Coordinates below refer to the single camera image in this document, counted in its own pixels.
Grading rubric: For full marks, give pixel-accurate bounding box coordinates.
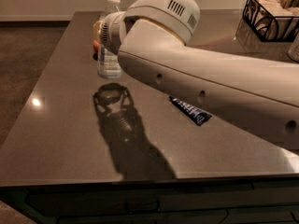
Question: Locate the red apple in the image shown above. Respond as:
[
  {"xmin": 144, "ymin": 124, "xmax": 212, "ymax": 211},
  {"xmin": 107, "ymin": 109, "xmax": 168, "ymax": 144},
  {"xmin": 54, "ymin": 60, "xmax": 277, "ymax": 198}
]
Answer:
[{"xmin": 93, "ymin": 39, "xmax": 99, "ymax": 53}]

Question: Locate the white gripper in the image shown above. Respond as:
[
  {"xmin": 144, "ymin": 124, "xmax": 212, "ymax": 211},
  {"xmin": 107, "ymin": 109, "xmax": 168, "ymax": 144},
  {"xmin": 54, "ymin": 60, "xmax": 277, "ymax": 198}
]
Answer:
[{"xmin": 93, "ymin": 11, "xmax": 124, "ymax": 55}]

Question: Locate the black wire napkin basket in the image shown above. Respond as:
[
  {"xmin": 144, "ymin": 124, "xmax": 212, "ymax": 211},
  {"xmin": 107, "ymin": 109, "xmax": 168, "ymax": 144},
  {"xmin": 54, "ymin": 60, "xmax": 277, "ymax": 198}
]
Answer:
[{"xmin": 243, "ymin": 0, "xmax": 299, "ymax": 42}]

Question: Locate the white napkin stack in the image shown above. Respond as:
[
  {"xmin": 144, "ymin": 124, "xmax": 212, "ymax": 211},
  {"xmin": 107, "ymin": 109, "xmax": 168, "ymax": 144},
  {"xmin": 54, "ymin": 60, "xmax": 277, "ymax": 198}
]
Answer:
[{"xmin": 249, "ymin": 0, "xmax": 299, "ymax": 17}]

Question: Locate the clear blue-labelled plastic bottle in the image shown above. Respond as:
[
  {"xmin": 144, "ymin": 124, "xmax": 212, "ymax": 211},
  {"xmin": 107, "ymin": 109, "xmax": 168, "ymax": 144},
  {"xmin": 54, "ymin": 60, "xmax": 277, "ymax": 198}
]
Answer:
[{"xmin": 97, "ymin": 0, "xmax": 121, "ymax": 79}]

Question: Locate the dark blue snack bar wrapper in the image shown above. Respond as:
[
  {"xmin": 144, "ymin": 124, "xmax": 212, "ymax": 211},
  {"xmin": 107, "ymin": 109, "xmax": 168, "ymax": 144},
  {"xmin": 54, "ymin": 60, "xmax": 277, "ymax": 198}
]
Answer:
[{"xmin": 169, "ymin": 96, "xmax": 211, "ymax": 126}]

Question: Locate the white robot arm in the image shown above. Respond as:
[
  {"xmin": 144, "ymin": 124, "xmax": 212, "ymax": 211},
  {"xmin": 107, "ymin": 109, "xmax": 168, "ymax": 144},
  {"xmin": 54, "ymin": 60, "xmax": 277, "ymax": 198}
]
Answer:
[{"xmin": 100, "ymin": 0, "xmax": 299, "ymax": 149}]

